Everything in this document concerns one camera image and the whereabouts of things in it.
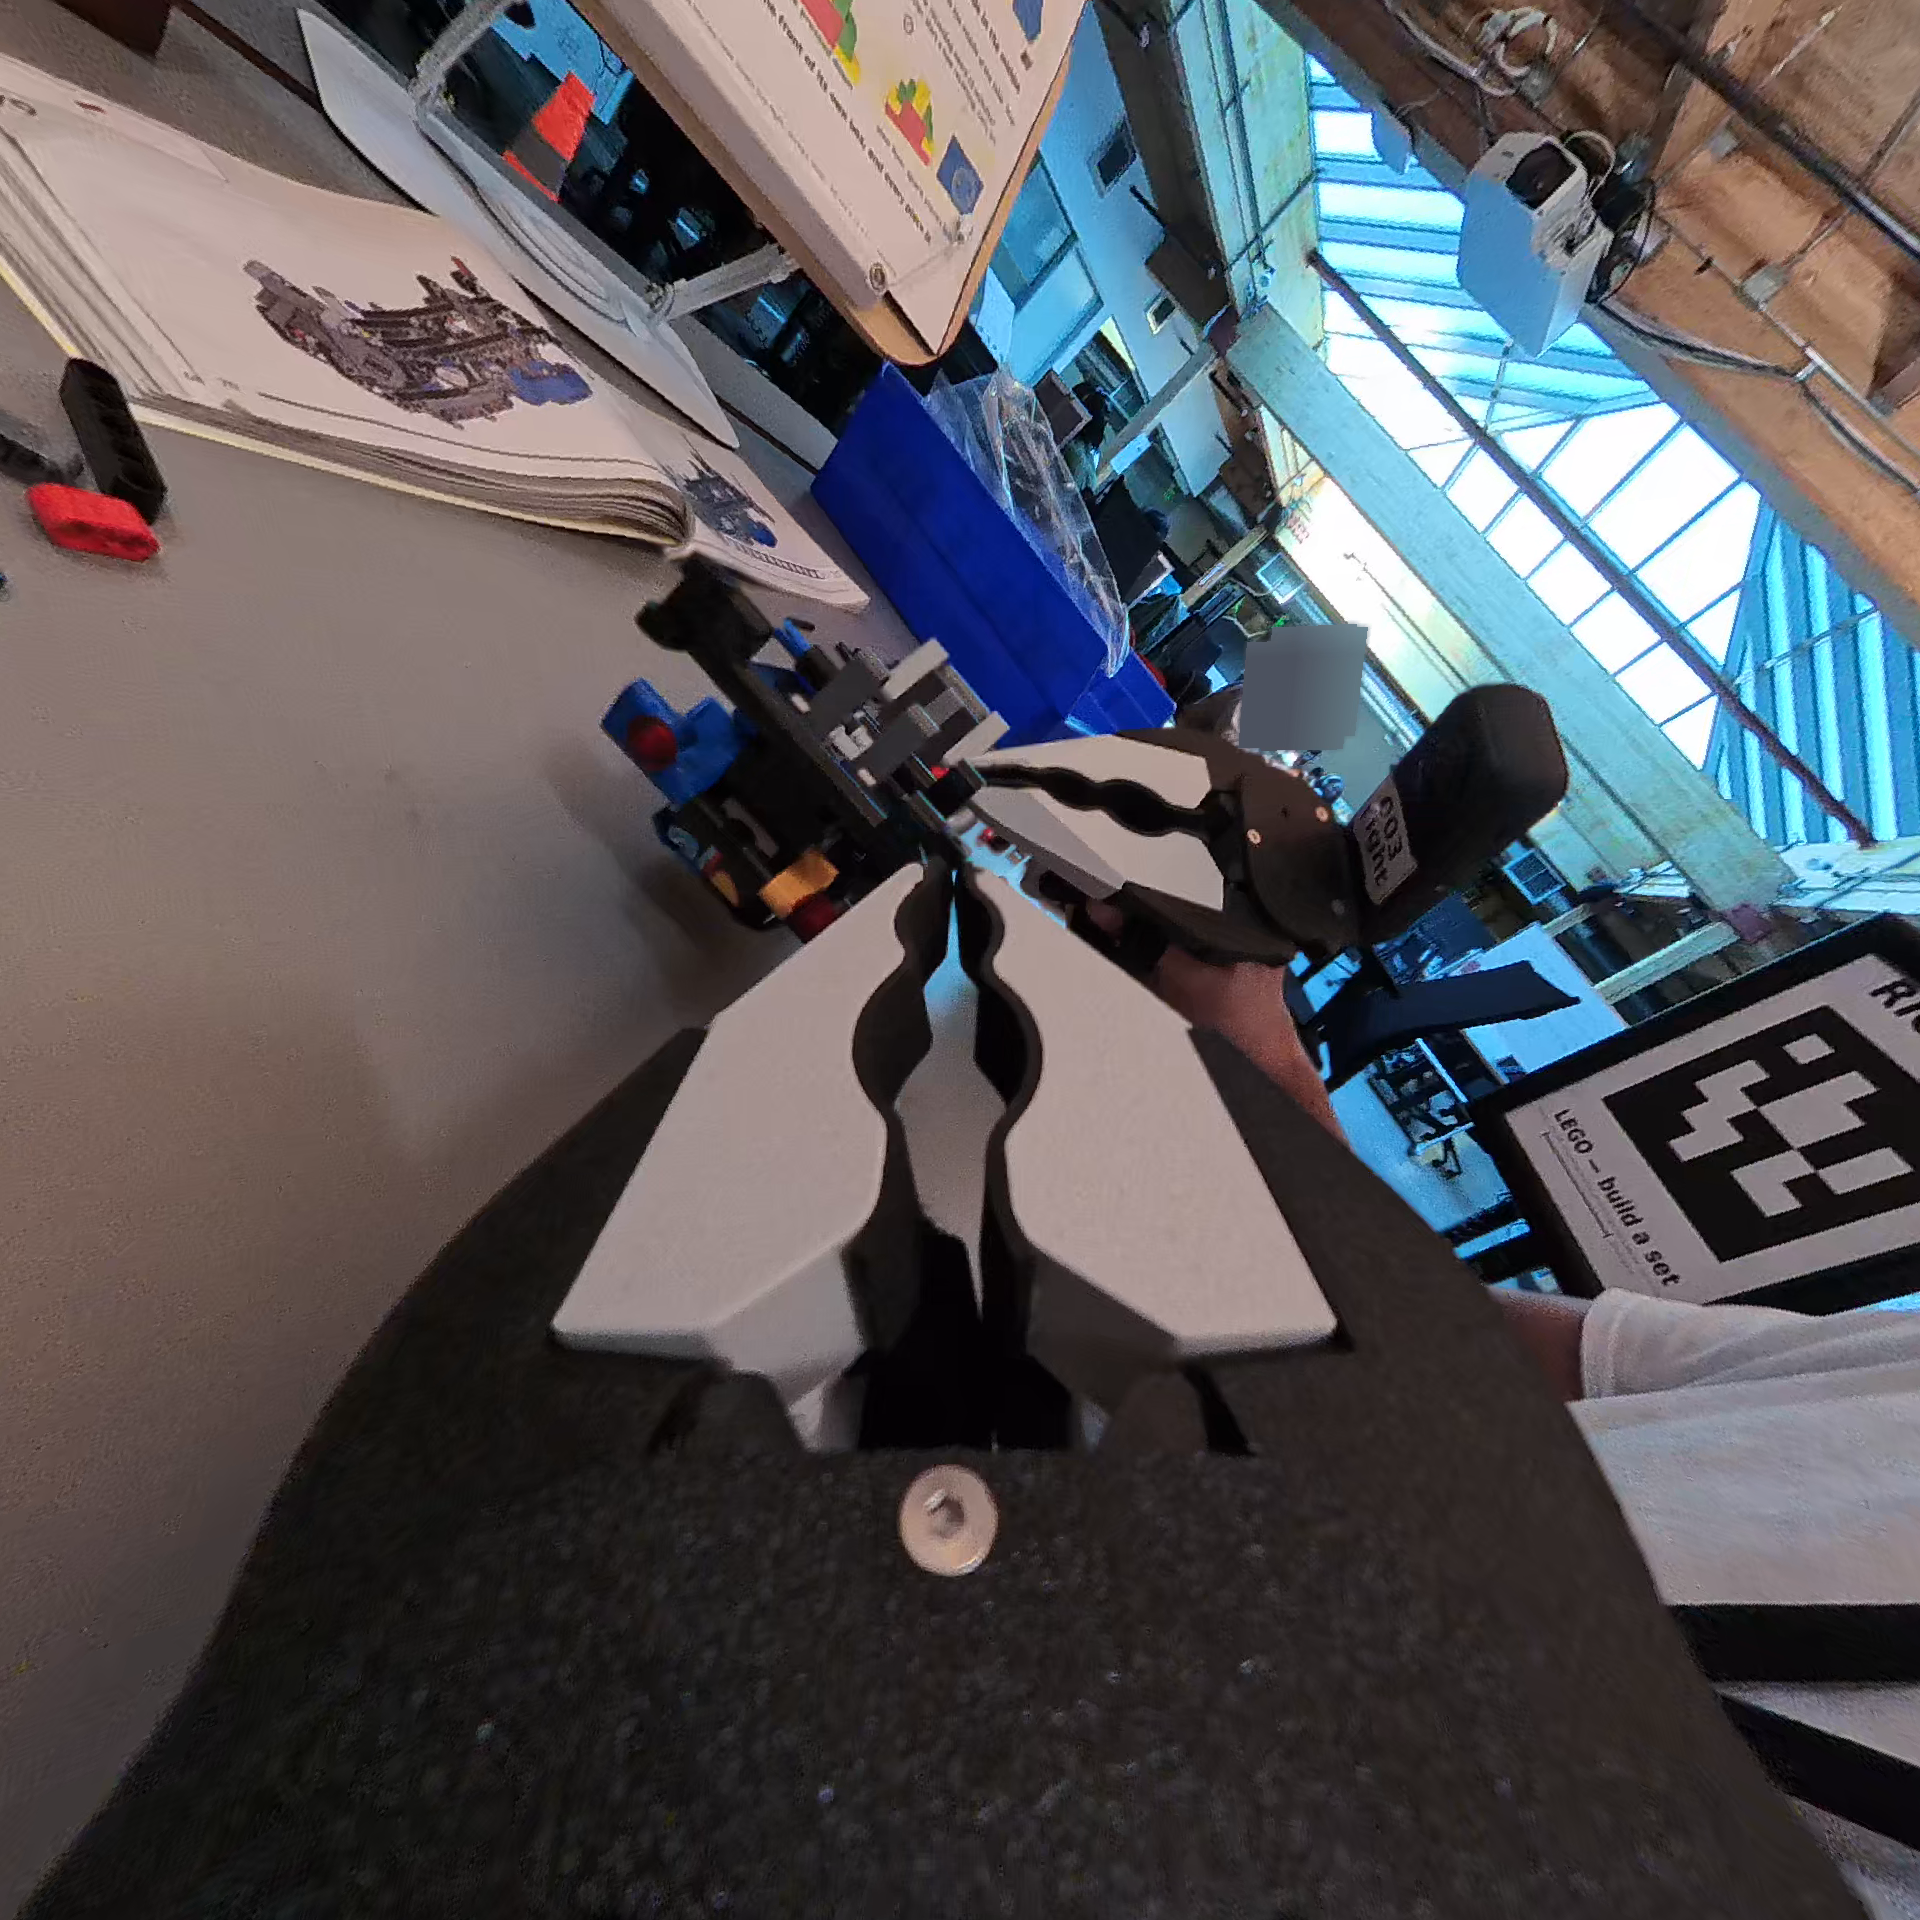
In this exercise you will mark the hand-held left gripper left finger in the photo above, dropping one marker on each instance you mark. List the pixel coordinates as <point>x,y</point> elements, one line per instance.
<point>748,1138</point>

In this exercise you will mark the wooden board with instruction sheet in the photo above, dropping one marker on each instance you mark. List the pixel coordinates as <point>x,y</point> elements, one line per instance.
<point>839,133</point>

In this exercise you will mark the lego set box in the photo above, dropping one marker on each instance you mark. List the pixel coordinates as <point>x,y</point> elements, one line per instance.
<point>562,113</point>

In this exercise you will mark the skylight window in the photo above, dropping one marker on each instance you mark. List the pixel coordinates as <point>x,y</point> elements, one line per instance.
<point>1574,450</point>

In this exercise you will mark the open instruction booklet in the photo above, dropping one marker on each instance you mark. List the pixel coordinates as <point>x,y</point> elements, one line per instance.
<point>224,300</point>

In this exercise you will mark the clear plastic bag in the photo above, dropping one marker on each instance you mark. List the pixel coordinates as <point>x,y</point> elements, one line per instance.
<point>1037,465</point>

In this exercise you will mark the person's right hand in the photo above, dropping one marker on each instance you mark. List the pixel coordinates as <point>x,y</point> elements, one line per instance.
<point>1254,1022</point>

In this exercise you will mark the small red lego piece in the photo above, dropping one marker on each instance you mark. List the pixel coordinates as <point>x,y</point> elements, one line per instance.
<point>92,524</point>

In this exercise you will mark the lego chassis model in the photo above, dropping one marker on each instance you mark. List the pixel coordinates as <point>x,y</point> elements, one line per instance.
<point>780,750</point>

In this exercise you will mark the white stand base with arm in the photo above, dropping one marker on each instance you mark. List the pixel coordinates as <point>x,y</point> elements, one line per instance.
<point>585,300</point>

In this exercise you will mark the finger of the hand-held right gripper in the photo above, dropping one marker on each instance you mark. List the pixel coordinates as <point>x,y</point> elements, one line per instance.
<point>1094,856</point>
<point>1118,759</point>

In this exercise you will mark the black framed marker sign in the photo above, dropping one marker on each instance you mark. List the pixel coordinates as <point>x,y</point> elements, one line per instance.
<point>1771,1124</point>

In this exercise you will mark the black chair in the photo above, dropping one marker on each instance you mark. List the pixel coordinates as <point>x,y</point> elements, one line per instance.
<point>1425,1007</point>

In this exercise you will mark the short black lego beam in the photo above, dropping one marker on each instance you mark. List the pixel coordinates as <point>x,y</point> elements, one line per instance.
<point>113,439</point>

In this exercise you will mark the white ceiling camera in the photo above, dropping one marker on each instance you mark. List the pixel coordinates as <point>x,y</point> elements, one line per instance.
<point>1522,254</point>

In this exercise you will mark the blue plastic bin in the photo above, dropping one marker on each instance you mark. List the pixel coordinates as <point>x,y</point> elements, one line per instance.
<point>961,556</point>

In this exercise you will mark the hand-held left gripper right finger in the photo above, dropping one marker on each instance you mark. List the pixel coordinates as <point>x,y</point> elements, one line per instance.
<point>1155,1153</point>

